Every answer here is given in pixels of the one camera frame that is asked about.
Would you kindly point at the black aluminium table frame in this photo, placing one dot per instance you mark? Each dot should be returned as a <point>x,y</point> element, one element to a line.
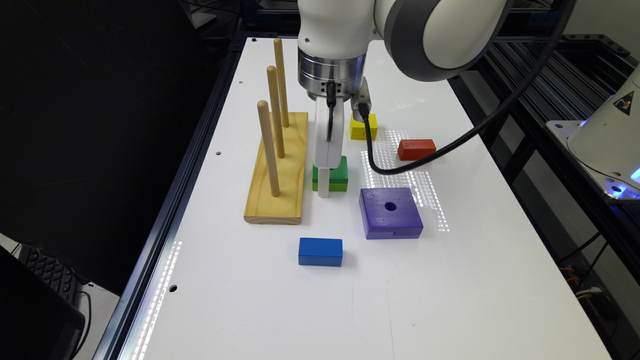
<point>131,326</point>

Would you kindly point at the green block with hole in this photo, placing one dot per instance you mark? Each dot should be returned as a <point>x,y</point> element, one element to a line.
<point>339,177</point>

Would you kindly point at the yellow block with hole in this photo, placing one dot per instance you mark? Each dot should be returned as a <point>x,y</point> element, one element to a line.
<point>358,130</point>

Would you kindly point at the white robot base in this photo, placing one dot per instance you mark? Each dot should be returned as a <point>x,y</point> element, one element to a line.
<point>606,145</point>

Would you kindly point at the middle wooden peg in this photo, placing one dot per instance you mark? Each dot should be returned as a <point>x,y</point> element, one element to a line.
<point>275,110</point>

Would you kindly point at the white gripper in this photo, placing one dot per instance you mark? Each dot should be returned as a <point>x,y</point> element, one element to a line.
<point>328,141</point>

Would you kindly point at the wooden peg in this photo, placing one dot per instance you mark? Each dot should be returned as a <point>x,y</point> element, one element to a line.
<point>281,80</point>
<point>268,146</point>
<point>275,110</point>

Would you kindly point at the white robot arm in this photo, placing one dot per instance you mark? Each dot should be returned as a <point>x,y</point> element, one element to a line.
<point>428,40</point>

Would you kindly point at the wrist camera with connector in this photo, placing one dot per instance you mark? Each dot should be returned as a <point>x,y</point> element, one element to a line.
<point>361,102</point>

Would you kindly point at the black keyboard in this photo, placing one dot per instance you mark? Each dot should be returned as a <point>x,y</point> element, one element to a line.
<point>54,274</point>

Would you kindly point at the purple square block with hole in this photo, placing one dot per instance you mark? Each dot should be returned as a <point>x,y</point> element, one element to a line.
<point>389,213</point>

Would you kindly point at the red rectangular block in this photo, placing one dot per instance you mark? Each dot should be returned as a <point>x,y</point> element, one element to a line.
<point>415,149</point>

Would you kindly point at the blue rectangular block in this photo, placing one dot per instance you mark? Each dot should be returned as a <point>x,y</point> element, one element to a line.
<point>320,252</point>

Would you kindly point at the wooden peg board base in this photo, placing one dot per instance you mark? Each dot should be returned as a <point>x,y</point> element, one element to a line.
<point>285,209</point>

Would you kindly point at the black monitor corner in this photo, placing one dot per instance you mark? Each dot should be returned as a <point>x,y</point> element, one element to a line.
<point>36,322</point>

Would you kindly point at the far wooden peg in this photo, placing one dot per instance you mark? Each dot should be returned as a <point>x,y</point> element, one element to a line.
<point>281,80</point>

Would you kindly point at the near wooden peg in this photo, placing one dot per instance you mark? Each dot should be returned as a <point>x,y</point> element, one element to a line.
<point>268,146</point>

